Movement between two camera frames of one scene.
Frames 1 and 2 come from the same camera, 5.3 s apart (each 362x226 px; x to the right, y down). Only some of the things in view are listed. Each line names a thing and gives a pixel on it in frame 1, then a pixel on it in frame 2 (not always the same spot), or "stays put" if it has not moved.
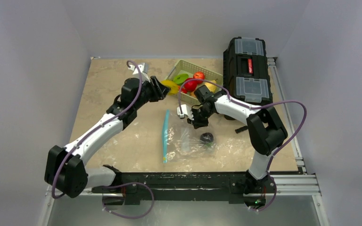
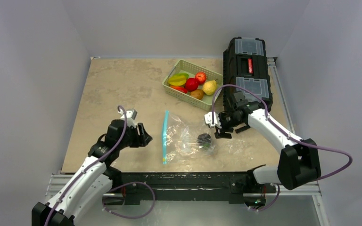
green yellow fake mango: (173, 86) -> (176, 80)
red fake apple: (190, 85) stays put
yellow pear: (211, 86) stays put
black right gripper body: (198, 117) -> (224, 124)
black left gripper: (156, 94) -> (141, 140)
